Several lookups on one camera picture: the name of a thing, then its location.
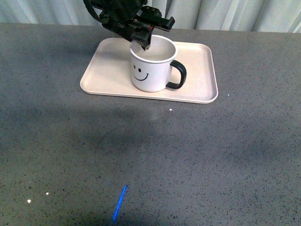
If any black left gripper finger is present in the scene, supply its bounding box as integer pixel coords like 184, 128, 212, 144
131, 29, 152, 50

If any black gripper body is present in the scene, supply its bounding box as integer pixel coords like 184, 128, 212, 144
100, 6, 175, 41

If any white smiley mug black handle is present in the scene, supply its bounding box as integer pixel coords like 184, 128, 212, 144
129, 35, 187, 92

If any beige rectangular tray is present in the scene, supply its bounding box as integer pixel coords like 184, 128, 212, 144
80, 38, 218, 104

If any grey curtain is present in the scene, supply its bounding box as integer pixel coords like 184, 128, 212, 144
0, 0, 301, 33

